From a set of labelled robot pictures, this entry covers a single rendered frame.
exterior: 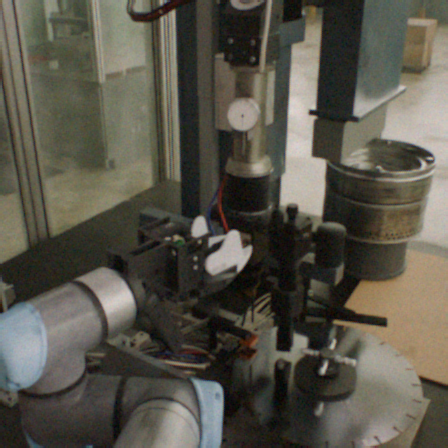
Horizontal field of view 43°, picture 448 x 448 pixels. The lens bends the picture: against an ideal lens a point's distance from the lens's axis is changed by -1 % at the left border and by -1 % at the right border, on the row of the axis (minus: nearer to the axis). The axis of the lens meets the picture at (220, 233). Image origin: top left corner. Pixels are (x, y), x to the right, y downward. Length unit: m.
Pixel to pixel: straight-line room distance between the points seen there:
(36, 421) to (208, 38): 1.06
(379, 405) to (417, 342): 0.52
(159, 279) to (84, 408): 0.17
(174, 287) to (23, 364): 0.20
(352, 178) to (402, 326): 0.41
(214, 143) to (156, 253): 0.92
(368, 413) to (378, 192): 0.72
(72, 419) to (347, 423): 0.49
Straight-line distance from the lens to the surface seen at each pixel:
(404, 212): 1.60
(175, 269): 0.66
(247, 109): 0.84
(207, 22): 1.47
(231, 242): 0.72
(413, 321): 1.58
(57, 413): 0.63
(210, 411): 0.61
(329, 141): 1.20
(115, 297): 0.61
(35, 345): 0.57
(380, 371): 1.08
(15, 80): 1.84
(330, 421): 0.97
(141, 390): 0.62
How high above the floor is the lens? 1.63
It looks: 27 degrees down
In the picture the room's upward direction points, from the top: straight up
